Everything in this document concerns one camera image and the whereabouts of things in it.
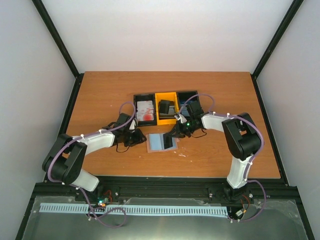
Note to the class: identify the left controller board with wires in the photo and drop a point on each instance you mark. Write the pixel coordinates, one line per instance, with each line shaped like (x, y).
(105, 199)

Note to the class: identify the right connector with wires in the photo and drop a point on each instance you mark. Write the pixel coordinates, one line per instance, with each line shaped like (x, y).
(244, 206)

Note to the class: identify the left black frame post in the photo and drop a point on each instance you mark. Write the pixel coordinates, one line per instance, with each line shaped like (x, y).
(48, 22)

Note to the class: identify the light blue slotted cable duct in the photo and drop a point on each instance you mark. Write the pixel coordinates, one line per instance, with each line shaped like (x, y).
(137, 210)

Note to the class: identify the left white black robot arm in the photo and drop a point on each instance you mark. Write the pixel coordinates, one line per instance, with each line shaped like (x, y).
(64, 162)

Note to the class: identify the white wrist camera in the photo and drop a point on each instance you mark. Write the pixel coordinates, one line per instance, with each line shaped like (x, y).
(180, 118)
(133, 125)

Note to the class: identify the blue card stack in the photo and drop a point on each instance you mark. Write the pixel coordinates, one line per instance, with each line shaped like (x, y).
(185, 112)

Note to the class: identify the right black frame post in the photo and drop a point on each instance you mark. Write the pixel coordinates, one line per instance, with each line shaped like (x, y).
(280, 31)

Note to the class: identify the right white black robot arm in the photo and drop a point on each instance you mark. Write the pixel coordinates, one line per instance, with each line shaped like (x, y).
(243, 139)

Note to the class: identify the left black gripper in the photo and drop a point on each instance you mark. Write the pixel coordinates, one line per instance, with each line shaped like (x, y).
(139, 139)

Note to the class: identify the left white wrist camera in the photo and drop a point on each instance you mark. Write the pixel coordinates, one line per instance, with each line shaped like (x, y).
(133, 125)

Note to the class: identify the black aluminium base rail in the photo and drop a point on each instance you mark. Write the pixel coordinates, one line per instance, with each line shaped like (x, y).
(209, 190)

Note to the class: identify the pink leather card holder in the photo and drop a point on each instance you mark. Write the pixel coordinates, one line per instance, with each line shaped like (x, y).
(155, 143)

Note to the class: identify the black card stack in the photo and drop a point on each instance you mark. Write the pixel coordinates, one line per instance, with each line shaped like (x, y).
(166, 109)

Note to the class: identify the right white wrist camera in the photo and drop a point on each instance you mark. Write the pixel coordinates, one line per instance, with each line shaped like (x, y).
(180, 118)

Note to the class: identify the white red card stack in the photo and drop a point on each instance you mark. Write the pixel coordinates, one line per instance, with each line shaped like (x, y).
(145, 111)

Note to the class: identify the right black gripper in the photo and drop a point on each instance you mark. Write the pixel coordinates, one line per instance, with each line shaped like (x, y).
(179, 132)

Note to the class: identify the black frame post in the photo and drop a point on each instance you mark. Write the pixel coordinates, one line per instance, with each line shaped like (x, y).
(48, 22)
(280, 31)

